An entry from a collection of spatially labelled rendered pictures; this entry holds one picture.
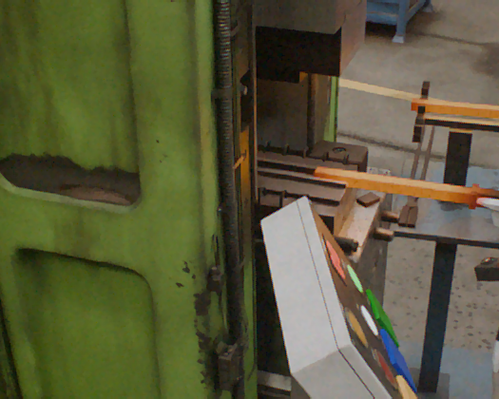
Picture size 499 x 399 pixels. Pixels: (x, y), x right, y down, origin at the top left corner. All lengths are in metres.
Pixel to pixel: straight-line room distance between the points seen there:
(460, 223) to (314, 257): 1.07
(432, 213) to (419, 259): 1.08
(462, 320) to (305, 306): 1.95
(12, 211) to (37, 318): 0.27
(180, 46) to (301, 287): 0.39
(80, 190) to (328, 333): 0.59
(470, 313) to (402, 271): 0.34
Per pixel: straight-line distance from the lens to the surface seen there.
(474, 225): 2.12
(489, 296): 3.08
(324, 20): 1.37
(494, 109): 2.11
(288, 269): 1.10
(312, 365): 0.96
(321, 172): 1.68
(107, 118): 1.35
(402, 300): 3.00
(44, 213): 1.44
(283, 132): 1.94
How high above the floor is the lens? 1.82
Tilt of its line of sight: 31 degrees down
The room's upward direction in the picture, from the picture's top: 1 degrees clockwise
